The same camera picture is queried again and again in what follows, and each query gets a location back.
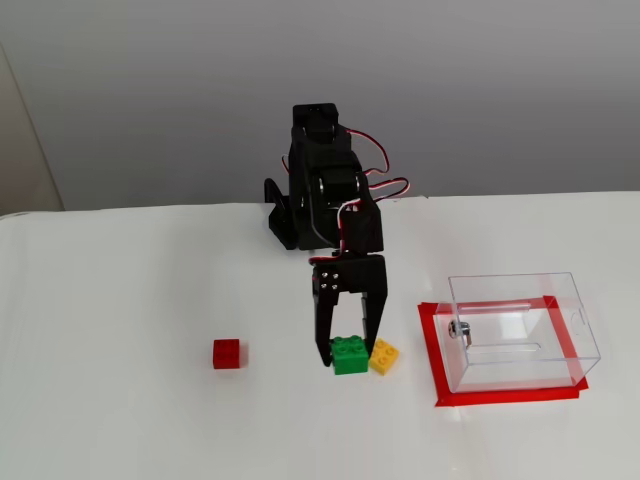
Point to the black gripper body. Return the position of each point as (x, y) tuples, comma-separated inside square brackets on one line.
[(361, 274)]

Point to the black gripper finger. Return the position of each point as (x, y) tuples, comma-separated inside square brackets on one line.
[(322, 310), (375, 315)]

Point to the green lego brick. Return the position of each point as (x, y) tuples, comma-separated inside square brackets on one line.
[(350, 360)]

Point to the black robot base clamp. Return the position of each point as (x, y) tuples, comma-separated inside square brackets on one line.
[(277, 220)]

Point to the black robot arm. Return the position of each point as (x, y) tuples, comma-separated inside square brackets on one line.
[(305, 200)]

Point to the yellow lego brick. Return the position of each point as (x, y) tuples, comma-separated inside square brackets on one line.
[(386, 357)]

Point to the metal box lock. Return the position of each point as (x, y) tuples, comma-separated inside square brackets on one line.
[(459, 329)]

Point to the red lego brick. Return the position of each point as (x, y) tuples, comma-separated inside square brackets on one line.
[(227, 354)]

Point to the transparent plastic box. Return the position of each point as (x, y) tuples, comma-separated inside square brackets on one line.
[(520, 340)]

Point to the red tape frame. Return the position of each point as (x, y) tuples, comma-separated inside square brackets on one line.
[(430, 345)]

